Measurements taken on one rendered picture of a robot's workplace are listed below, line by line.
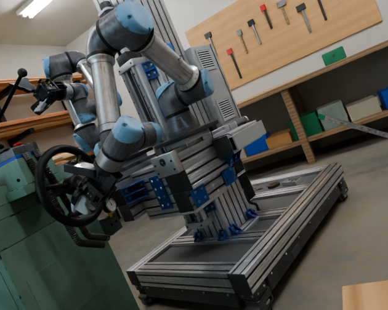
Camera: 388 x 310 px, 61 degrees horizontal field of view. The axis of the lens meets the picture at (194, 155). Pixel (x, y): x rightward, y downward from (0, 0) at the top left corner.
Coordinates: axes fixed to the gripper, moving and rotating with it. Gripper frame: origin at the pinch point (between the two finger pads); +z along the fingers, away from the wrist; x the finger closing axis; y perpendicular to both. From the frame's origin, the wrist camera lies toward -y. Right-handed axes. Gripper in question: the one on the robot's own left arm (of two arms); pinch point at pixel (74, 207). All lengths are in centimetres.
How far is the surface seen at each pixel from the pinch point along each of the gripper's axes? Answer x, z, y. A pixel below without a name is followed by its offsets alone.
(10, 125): 168, 140, -173
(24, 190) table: -1.6, 6.9, -16.5
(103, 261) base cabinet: 24.1, 34.2, 12.7
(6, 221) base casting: -5.2, 18.4, -15.3
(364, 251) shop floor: 78, -22, 99
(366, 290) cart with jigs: -29, -53, 56
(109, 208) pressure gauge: 34.2, 19.9, -0.3
